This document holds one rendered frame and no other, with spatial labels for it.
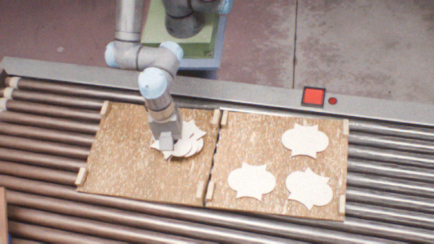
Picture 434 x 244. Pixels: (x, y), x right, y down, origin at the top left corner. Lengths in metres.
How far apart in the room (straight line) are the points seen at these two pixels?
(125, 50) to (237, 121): 0.46
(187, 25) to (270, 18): 1.48
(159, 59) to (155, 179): 0.40
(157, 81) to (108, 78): 0.59
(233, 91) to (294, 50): 1.38
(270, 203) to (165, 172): 0.35
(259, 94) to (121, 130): 0.49
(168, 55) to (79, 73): 0.62
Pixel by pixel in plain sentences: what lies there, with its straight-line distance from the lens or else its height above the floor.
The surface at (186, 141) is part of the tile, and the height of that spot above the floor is 0.98.
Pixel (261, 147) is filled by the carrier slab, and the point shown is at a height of 0.94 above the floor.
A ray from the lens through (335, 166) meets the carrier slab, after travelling 1.63.
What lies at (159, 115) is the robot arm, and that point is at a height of 1.17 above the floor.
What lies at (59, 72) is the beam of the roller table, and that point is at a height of 0.92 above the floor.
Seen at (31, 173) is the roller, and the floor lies 0.91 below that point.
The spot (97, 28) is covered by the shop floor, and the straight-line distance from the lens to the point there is 3.53.
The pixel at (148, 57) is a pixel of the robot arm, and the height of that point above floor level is 1.27.
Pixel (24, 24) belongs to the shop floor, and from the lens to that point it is 3.77.
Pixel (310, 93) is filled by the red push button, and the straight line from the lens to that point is 1.79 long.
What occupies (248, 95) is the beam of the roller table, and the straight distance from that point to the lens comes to 1.81.
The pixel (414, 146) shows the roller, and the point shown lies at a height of 0.92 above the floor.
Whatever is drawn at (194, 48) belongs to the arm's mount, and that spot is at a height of 0.92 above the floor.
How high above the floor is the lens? 2.36
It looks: 56 degrees down
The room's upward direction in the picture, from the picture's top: 11 degrees counter-clockwise
